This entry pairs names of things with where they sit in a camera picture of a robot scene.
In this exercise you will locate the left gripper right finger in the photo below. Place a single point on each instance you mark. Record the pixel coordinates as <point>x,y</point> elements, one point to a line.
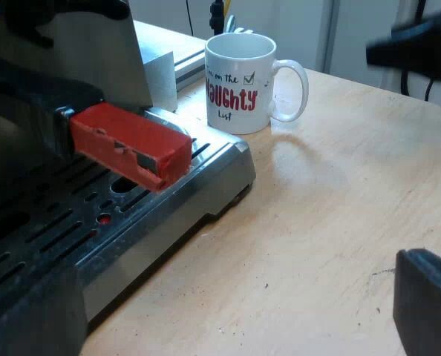
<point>428,300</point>

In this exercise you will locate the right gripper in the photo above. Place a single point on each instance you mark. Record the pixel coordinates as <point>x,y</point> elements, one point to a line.
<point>413,46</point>

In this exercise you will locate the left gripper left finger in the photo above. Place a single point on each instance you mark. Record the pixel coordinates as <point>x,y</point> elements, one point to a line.
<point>31,319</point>

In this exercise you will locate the steel espresso machine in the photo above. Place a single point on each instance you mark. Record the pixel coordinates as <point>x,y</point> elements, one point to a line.
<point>139,219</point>

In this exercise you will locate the white mug with red and black print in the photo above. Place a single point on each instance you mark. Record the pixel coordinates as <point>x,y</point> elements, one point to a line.
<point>239,85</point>

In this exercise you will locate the black tripod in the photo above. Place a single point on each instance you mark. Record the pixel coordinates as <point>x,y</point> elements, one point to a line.
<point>217,16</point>

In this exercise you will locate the metal block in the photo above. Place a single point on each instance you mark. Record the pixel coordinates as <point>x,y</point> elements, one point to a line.
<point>161,81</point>

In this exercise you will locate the aluminium rail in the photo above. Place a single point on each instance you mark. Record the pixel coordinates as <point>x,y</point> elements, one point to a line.
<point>189,70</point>

